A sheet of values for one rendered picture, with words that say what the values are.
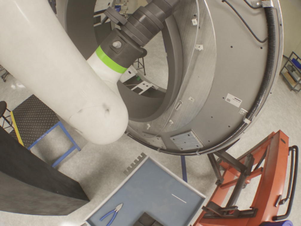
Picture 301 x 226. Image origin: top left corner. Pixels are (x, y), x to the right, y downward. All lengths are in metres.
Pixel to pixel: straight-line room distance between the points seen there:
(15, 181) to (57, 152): 1.24
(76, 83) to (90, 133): 0.09
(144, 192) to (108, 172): 0.79
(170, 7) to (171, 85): 0.26
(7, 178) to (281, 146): 1.35
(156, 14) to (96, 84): 0.19
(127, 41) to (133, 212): 0.78
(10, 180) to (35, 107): 0.98
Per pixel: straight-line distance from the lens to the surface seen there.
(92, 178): 1.59
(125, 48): 0.31
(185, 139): 0.69
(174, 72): 0.44
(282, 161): 0.99
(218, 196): 1.45
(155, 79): 2.40
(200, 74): 0.46
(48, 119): 1.31
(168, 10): 0.32
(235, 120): 0.51
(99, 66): 0.33
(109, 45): 0.32
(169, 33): 0.41
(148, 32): 0.32
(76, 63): 0.19
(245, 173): 1.11
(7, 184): 0.67
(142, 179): 0.86
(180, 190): 0.88
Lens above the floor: 1.50
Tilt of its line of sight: 52 degrees down
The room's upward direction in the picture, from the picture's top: 9 degrees clockwise
